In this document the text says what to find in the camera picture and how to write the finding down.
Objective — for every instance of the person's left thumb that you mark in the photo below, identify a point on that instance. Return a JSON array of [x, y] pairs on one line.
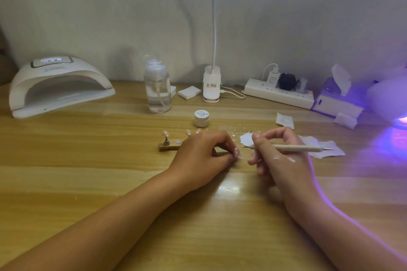
[[225, 159]]

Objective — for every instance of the wooden nail tip holder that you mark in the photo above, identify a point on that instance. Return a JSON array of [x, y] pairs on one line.
[[168, 147]]

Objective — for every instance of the clear pump dispenser bottle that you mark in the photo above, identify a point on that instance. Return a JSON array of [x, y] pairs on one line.
[[157, 93]]

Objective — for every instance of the person's left hand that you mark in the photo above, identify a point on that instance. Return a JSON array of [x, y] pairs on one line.
[[197, 159]]

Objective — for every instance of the black power adapter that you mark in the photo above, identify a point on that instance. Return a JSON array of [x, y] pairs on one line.
[[287, 81]]

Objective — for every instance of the white nail curing lamp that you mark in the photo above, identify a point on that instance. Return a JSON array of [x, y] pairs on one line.
[[60, 89]]

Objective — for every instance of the white square pad stack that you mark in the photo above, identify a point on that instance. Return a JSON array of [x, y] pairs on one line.
[[189, 93]]

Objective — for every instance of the glowing purple nail lamp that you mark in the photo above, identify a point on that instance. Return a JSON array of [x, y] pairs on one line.
[[389, 96]]

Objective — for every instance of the small white plug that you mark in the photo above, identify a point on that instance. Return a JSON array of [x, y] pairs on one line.
[[302, 86]]

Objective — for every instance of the white gooseneck desk lamp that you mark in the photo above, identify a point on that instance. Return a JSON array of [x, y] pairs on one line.
[[212, 86]]

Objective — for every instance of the person's right forearm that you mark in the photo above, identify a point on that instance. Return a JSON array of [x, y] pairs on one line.
[[343, 242]]

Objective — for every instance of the clear film with white paint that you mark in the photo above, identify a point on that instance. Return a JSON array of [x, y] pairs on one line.
[[243, 139]]

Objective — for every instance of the white cotton pad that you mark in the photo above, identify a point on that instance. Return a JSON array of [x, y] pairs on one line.
[[285, 120], [346, 120]]

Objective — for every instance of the white tissue box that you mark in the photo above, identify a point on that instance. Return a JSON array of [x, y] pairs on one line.
[[337, 99]]

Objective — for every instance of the person's left forearm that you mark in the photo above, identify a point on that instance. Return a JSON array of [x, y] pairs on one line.
[[105, 226]]

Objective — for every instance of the white power strip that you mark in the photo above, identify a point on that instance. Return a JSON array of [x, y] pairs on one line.
[[276, 94]]

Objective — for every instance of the small white gel jar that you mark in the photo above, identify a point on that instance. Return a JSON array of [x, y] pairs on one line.
[[201, 118]]

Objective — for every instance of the white dotting pen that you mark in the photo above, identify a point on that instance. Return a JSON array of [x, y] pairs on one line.
[[314, 148]]

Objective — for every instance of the white paper sheet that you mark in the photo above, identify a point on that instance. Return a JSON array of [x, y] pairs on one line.
[[330, 150]]

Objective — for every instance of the person's right hand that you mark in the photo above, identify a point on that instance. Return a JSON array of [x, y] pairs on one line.
[[289, 175]]

